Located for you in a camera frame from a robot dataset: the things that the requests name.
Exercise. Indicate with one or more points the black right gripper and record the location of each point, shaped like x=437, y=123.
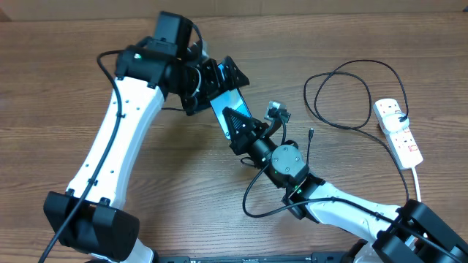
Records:
x=241, y=135

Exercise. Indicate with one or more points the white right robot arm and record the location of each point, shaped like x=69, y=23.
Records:
x=388, y=233

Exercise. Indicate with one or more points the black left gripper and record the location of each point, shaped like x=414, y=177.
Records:
x=213, y=88

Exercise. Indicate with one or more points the white charger adapter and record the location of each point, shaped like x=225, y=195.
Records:
x=394, y=122

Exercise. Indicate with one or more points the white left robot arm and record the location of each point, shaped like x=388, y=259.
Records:
x=89, y=216

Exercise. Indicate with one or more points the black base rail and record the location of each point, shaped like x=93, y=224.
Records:
x=316, y=257

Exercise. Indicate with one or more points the white power strip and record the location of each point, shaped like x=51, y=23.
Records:
x=402, y=143

